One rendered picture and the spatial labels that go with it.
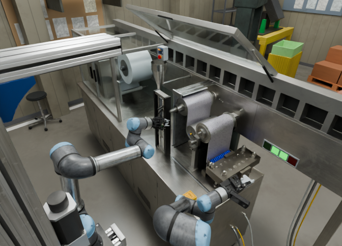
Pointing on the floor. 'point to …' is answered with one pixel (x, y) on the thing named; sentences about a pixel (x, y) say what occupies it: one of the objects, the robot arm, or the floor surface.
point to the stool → (39, 108)
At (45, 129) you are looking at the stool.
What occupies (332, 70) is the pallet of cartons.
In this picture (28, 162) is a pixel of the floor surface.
